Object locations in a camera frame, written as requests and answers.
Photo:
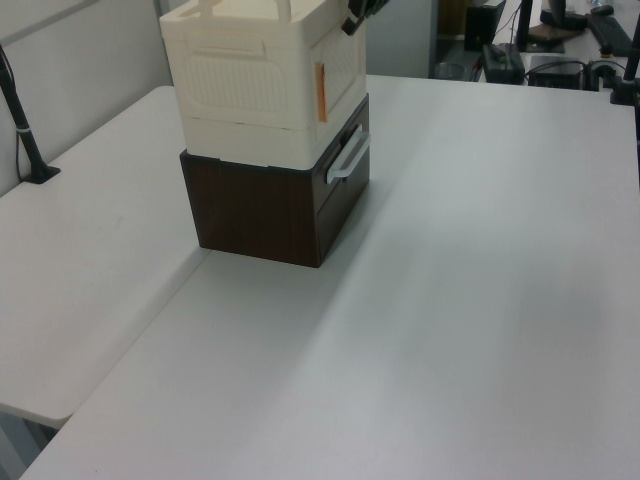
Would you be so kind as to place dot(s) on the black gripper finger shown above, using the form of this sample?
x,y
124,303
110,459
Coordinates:
x,y
352,25

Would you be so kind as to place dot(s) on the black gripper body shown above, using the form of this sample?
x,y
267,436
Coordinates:
x,y
375,5

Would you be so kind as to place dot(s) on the cream cabinet door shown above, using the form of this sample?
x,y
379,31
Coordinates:
x,y
342,70

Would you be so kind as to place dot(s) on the orange door edge strip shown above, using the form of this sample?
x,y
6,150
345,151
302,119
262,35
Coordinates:
x,y
322,92

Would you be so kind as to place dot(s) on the cream plastic storage cabinet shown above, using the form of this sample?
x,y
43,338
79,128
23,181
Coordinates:
x,y
240,135

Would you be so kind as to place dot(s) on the dark brown drawer cabinet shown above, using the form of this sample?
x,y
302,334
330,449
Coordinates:
x,y
250,210

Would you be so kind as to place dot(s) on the metal mesh waste bin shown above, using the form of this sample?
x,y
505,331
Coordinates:
x,y
448,71

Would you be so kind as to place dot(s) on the black computer tower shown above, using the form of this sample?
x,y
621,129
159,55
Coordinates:
x,y
482,25

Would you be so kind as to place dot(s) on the dark brown drawer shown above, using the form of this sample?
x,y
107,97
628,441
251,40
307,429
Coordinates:
x,y
359,167
345,222

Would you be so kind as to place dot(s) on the black monitor stand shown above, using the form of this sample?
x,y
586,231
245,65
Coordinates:
x,y
537,40

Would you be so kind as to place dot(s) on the small black box device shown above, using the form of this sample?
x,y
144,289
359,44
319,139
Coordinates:
x,y
555,74

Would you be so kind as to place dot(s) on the black keyboard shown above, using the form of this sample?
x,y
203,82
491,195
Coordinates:
x,y
612,30

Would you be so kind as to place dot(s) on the black clamp stand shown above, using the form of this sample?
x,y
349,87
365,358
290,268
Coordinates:
x,y
622,90

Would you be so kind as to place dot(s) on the black camera stand pole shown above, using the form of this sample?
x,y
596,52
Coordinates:
x,y
26,145

